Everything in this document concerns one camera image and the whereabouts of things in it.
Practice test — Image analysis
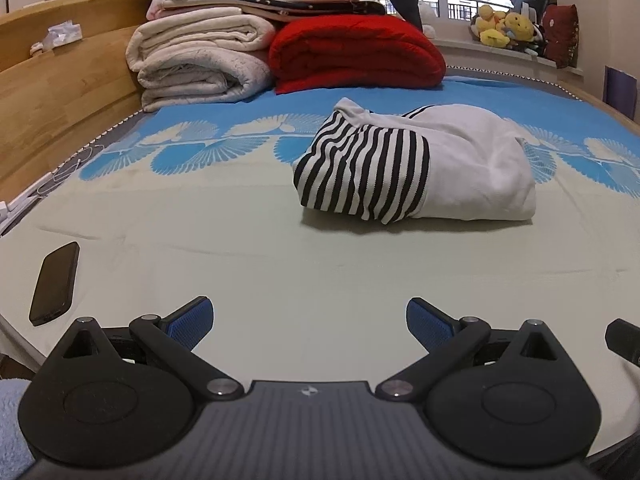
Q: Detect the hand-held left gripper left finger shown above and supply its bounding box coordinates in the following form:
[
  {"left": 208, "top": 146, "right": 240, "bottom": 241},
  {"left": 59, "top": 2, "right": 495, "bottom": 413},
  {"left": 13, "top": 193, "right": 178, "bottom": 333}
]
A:
[{"left": 47, "top": 296, "right": 246, "bottom": 401}]

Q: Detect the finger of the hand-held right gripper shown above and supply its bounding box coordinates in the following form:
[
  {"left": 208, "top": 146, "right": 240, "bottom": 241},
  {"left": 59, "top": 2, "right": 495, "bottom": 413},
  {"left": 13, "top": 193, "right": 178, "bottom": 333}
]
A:
[{"left": 605, "top": 317, "right": 640, "bottom": 367}]

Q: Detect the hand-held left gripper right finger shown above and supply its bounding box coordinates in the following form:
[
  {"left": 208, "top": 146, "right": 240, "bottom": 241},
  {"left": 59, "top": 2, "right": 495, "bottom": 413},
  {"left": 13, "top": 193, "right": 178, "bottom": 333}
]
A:
[{"left": 375, "top": 298, "right": 571, "bottom": 401}]

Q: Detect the black white striped hooded top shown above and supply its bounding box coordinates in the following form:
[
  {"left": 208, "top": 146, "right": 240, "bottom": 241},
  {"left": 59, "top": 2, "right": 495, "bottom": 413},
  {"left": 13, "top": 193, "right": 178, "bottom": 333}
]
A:
[{"left": 292, "top": 97, "right": 537, "bottom": 225}]

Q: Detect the blue white printed bed sheet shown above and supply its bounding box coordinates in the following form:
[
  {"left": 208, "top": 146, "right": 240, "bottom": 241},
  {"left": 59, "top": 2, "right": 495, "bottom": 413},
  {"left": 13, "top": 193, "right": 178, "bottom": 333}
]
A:
[{"left": 0, "top": 75, "right": 640, "bottom": 456}]

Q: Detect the black smartphone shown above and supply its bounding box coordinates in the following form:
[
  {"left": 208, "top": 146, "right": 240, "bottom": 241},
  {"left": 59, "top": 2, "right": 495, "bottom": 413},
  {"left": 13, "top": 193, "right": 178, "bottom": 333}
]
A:
[{"left": 28, "top": 241, "right": 81, "bottom": 327}]

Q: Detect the light blue fleece clothing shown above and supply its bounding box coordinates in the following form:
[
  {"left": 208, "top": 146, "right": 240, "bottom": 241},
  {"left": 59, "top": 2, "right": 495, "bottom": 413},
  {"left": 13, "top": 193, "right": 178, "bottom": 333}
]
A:
[{"left": 0, "top": 379, "right": 36, "bottom": 480}]

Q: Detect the purple box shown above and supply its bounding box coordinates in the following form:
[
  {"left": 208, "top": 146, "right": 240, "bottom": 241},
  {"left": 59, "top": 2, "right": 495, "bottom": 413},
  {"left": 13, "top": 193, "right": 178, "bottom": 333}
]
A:
[{"left": 602, "top": 65, "right": 640, "bottom": 121}]

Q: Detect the white folded blanket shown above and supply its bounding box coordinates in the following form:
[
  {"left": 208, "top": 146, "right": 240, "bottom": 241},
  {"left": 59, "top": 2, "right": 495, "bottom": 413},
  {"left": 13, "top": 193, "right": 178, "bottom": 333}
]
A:
[{"left": 125, "top": 14, "right": 276, "bottom": 112}]

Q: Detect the red folded blanket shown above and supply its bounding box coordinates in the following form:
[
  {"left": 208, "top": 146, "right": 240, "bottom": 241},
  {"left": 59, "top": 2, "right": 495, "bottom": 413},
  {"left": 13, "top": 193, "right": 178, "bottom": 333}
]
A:
[{"left": 268, "top": 14, "right": 447, "bottom": 95}]

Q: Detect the black white plush toy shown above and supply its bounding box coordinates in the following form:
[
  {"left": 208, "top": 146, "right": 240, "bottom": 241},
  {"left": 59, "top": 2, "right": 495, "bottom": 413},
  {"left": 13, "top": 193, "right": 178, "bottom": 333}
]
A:
[{"left": 520, "top": 24, "right": 547, "bottom": 57}]

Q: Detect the yellow duck plush toy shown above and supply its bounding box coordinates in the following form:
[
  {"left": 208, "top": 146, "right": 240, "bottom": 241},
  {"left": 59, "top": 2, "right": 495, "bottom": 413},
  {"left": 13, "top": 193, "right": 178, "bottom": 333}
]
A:
[{"left": 472, "top": 5, "right": 508, "bottom": 48}]

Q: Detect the dark red cushion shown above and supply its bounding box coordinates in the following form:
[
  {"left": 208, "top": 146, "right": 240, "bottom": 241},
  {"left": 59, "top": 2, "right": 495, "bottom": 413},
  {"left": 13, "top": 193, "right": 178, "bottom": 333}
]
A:
[{"left": 542, "top": 4, "right": 579, "bottom": 68}]

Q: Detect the yellow round plush toy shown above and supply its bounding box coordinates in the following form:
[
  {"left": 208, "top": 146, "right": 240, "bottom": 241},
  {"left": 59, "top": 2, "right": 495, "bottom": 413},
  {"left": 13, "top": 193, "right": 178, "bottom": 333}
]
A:
[{"left": 502, "top": 10, "right": 533, "bottom": 43}]

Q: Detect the wooden bed frame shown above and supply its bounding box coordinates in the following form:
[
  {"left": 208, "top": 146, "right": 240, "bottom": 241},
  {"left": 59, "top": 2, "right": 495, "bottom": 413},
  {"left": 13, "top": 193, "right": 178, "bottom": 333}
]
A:
[{"left": 0, "top": 0, "right": 640, "bottom": 201}]

